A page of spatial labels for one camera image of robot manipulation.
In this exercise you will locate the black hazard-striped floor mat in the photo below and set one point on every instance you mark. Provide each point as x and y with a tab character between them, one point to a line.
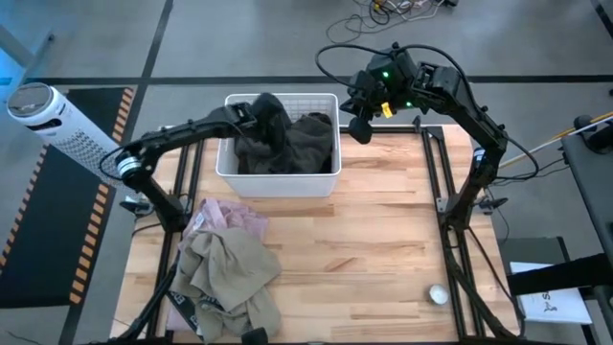
43	230

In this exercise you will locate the pink garment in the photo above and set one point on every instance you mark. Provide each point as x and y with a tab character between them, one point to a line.
230	215

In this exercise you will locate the white perforated laundry basket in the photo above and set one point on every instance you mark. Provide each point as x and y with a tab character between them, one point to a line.
278	186

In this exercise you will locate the yellow rod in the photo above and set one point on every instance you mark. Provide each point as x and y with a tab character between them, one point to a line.
546	144

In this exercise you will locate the black aluminium table frame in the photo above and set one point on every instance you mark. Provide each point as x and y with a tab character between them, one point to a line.
433	167

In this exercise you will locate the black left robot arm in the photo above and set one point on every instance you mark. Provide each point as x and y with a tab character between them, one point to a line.
182	129

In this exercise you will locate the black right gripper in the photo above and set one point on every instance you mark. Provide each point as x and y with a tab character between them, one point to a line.
366	93

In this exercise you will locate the white round tealight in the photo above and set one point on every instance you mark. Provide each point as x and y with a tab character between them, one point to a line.
438	294

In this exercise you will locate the white printed paper sheet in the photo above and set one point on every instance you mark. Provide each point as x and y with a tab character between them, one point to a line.
551	306

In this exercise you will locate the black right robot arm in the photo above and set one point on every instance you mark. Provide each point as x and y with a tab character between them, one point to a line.
479	124

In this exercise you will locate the black side desk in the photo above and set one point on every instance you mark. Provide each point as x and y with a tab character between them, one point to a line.
591	182

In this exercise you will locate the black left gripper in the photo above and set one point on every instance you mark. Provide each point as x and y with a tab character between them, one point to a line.
242	115

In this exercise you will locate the white tower air purifier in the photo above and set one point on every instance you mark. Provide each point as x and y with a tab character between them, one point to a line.
62	127

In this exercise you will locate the black table-level camera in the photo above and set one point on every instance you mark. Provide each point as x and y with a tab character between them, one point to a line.
254	337

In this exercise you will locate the dark grey garment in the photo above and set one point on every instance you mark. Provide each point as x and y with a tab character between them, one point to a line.
306	144

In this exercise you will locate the beige garment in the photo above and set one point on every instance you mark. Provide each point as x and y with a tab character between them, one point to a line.
225	268

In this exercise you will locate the black cloth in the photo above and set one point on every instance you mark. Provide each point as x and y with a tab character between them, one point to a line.
249	163

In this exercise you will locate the black printed fabric strip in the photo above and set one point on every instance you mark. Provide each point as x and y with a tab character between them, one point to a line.
184	306

